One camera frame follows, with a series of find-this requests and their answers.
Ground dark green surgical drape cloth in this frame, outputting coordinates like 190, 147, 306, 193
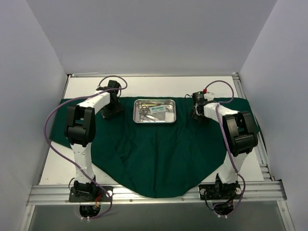
49, 95, 262, 199

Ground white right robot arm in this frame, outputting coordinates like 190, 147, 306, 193
191, 91, 258, 199

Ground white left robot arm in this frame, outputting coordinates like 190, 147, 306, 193
64, 80, 123, 202

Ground steel surgical scissors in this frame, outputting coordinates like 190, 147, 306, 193
138, 109, 159, 121

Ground stainless steel instrument tray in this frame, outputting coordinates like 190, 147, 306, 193
133, 99, 177, 124

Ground white gauze pad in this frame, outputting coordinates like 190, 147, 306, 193
165, 112, 174, 123

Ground white green labelled packet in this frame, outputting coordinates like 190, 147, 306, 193
149, 105, 167, 114

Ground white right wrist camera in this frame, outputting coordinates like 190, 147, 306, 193
203, 89, 215, 101

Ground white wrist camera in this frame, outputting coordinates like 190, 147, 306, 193
203, 89, 215, 101
96, 86, 106, 91

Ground aluminium back frame rail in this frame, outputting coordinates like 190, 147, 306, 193
69, 72, 239, 77

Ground steel forceps with gold handle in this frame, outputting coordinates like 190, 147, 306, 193
137, 102, 162, 109

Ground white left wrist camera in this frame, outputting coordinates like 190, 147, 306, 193
96, 86, 106, 91

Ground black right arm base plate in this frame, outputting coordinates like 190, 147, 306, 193
198, 184, 242, 201

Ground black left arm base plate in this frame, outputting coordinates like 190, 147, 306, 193
68, 186, 113, 203

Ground aluminium front frame rail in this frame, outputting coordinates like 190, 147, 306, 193
27, 181, 287, 205

